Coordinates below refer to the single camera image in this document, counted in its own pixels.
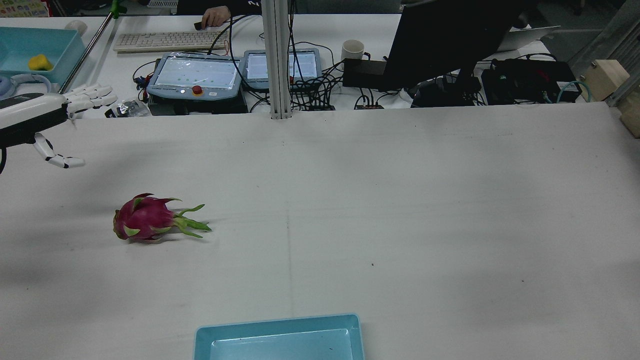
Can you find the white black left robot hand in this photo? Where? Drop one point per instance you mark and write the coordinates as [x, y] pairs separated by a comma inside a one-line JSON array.
[[30, 112]]

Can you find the yellow toy object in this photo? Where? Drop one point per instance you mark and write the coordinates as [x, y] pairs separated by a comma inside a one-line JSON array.
[[40, 62]]

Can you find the teal plastic storage bin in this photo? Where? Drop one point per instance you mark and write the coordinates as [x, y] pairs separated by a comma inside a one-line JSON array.
[[30, 42]]

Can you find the thin metal rod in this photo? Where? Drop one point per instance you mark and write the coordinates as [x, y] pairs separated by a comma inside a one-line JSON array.
[[87, 50]]

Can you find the white computer mouse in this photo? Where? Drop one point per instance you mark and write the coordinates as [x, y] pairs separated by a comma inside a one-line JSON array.
[[76, 27]]

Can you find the clear plastic bag with parts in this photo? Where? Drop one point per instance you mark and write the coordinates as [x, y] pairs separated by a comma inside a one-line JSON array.
[[129, 108]]

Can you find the colourful printed box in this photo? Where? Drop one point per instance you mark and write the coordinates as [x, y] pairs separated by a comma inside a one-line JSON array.
[[22, 7]]

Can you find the green clamp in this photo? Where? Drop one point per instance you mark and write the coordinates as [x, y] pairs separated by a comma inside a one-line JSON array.
[[118, 8]]

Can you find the beige computer keyboard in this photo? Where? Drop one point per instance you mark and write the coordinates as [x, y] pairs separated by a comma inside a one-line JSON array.
[[170, 41]]

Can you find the pink dragon fruit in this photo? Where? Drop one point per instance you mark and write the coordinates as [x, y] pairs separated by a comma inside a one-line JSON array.
[[145, 220]]

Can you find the teach pendant with red button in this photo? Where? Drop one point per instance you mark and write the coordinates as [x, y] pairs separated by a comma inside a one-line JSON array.
[[195, 72]]

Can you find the black pendant holder box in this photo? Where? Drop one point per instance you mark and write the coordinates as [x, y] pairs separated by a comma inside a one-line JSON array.
[[200, 106]]

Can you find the person's bare hand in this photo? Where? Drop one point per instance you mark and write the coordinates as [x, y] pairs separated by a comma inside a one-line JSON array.
[[216, 17]]

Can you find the grey blue teach pendant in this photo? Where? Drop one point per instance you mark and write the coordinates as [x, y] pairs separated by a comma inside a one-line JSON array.
[[305, 65]]

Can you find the white mug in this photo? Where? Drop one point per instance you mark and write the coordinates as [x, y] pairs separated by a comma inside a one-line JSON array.
[[352, 50]]

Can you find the flat black box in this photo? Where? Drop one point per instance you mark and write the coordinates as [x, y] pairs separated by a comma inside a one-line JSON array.
[[362, 74]]

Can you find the light blue plastic tray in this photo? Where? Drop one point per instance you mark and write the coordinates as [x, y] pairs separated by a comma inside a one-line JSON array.
[[280, 342]]

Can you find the black monitor stand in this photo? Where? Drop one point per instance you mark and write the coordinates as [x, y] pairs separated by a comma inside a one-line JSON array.
[[440, 92]]

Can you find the black computer monitor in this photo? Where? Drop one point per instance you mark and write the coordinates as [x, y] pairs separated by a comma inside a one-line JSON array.
[[450, 40]]

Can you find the black equipment case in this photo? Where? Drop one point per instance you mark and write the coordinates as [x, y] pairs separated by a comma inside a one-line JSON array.
[[525, 80]]

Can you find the light wooden block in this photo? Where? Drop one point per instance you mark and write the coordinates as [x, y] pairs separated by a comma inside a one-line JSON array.
[[605, 80]]

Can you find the aluminium profile post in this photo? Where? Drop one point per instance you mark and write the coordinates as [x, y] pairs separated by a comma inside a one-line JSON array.
[[277, 60]]

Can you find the aluminium frame beam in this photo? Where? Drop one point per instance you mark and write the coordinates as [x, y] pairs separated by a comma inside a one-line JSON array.
[[620, 45]]

